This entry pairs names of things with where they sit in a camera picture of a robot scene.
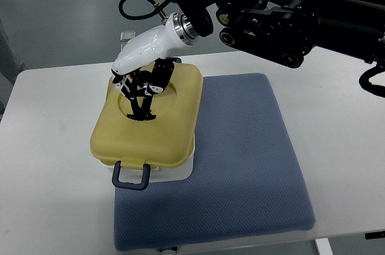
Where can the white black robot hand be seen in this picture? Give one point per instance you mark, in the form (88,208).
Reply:
(154,45)

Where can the yellow box lid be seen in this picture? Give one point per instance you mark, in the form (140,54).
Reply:
(176,110)

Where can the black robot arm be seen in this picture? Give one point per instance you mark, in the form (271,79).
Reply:
(285,31)

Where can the blue rear box latch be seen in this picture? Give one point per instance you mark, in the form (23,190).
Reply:
(175,59)

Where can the upper silver floor plate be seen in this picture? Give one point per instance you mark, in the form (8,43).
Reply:
(127,35)

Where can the blue padded mat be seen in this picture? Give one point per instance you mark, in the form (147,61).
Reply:
(246,180)

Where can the white table leg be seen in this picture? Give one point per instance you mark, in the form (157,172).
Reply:
(323,246)

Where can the black bracket at table edge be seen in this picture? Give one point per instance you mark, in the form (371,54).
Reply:
(375,235)

